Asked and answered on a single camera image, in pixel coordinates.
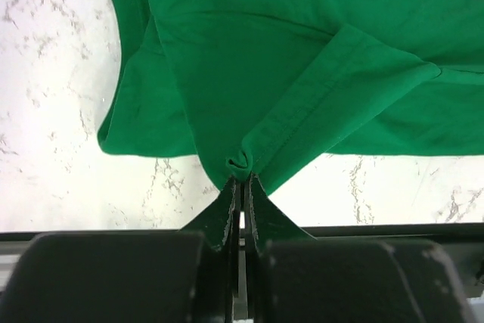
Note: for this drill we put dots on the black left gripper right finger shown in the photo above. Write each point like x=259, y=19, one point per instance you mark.
x=366, y=273

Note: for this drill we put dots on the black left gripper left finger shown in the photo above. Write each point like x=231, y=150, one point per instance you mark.
x=130, y=276

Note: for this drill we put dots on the green t-shirt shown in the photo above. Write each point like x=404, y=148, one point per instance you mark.
x=266, y=86

